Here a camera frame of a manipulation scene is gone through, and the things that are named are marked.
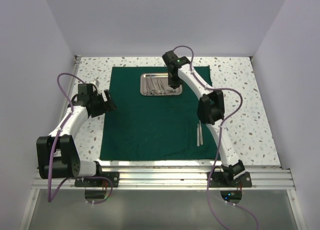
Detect aluminium rail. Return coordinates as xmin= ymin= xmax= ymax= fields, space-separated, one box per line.
xmin=31 ymin=167 xmax=296 ymax=190
xmin=44 ymin=55 xmax=82 ymax=168

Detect steel instrument tray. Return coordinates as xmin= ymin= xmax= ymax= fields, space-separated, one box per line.
xmin=140 ymin=73 xmax=183 ymax=96

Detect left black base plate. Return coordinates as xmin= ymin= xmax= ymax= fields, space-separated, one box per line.
xmin=74 ymin=171 xmax=120 ymax=187

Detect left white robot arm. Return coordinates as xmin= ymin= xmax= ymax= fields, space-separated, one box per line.
xmin=36 ymin=83 xmax=117 ymax=186

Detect steel forceps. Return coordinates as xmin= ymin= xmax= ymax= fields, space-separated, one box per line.
xmin=156 ymin=78 xmax=167 ymax=95

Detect aluminium front rail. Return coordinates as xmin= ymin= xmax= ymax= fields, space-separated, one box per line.
xmin=31 ymin=167 xmax=296 ymax=190

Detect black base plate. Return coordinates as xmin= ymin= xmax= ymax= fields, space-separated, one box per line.
xmin=206 ymin=171 xmax=253 ymax=188
xmin=74 ymin=171 xmax=120 ymax=187

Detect green surgical cloth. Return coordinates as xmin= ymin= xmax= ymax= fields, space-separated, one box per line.
xmin=100 ymin=67 xmax=217 ymax=161

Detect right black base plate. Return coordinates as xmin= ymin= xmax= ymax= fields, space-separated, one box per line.
xmin=206 ymin=171 xmax=253 ymax=188

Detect steel surgical scissors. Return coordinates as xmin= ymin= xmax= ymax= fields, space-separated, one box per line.
xmin=145 ymin=77 xmax=154 ymax=95

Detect aluminium left rail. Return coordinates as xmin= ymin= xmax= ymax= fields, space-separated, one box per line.
xmin=44 ymin=55 xmax=82 ymax=168

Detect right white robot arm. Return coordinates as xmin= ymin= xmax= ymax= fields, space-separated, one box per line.
xmin=162 ymin=51 xmax=246 ymax=186

